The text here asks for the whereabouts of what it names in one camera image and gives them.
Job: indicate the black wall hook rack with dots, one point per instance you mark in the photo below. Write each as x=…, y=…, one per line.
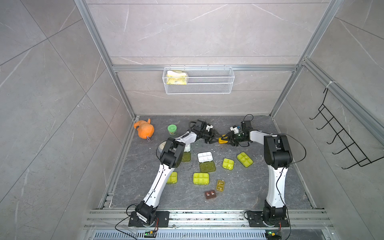
x=340, y=134

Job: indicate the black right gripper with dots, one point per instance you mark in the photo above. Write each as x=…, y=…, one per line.
x=231, y=138

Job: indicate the yellow small pillbox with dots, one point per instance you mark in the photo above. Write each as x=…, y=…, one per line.
x=220, y=185

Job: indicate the small green pillbox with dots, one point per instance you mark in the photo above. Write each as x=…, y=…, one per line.
x=187, y=154
x=228, y=164
x=173, y=178

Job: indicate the grey alarm clock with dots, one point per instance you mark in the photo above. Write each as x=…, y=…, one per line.
x=161, y=146

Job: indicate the brown small pillbox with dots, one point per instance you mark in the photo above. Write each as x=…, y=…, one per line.
x=211, y=194

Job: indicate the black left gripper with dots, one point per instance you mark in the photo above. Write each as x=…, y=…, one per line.
x=213, y=136

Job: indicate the green lidded round jar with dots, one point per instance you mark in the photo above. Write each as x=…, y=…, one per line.
x=172, y=129

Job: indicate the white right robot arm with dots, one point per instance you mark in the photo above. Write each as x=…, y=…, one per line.
x=278, y=157

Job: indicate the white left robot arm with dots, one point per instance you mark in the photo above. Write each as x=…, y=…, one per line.
x=170, y=158

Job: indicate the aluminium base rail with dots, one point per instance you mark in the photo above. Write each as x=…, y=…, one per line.
x=208, y=225

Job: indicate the white wire wall basket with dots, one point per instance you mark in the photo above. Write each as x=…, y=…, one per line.
x=202, y=80

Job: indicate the large green six-cell pillbox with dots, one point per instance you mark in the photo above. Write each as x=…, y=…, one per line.
x=201, y=178

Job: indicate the amber pillbox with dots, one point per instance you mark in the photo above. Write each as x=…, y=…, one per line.
x=221, y=141

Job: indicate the orange plush toy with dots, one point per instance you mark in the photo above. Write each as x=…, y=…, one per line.
x=145, y=129

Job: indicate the yellow packet in basket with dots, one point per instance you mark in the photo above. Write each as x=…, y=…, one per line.
x=176, y=77

